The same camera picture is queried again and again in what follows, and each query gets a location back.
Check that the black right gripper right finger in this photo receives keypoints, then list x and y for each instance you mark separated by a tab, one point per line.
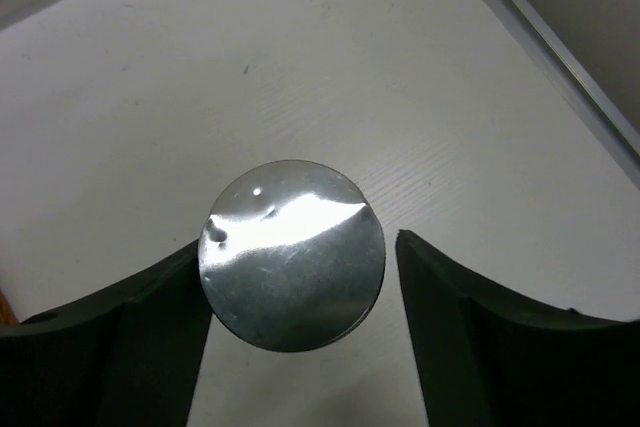
489	356

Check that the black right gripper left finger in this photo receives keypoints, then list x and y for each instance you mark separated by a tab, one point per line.
126	355

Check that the silver lid tall jar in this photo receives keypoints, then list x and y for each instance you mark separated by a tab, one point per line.
291	257

